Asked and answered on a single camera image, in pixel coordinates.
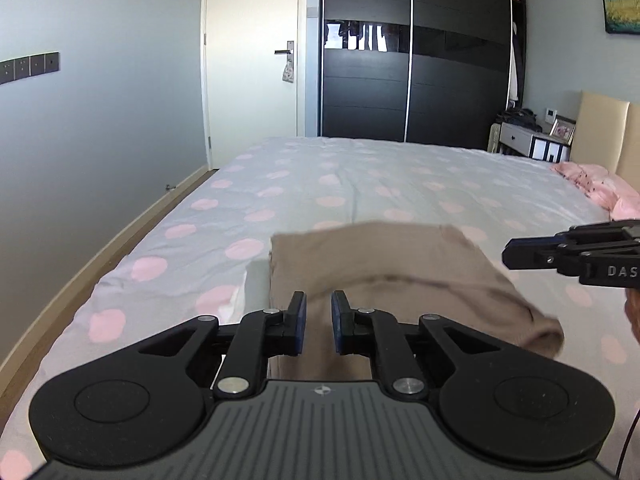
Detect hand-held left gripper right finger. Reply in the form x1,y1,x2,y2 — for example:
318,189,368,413
332,290,501,400

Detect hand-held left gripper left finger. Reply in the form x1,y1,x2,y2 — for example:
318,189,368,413
140,291,307,400

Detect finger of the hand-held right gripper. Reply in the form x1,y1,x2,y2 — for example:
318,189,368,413
502,236,588,277
557,220,640,253

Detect taupe shirt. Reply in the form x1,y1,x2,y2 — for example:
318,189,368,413
269,222,566,382

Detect dark clothes pile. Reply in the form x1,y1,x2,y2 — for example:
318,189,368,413
500,105,539,131

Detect hanging clothes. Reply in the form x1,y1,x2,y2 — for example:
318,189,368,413
507,0,529,111

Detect person's right hand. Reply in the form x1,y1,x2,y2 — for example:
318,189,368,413
624,291,640,346

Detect pink dotted cloth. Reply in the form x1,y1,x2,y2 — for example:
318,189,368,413
550,161,612,209

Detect beige padded headboard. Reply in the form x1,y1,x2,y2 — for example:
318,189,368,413
570,90,640,182

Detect white nightstand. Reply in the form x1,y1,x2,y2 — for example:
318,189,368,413
487,120,573,162

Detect black sliding wardrobe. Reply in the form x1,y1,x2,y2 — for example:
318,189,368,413
317,0,513,143

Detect white door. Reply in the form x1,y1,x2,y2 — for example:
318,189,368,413
202,0,308,171

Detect photo frame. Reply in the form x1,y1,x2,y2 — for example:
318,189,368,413
549,115,577,144

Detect black cable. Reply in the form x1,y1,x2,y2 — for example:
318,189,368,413
614,407,640,480

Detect framed wall painting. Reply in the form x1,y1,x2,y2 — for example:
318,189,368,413
600,0,640,36

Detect dark wall switch panel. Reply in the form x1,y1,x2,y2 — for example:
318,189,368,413
0,51,61,86

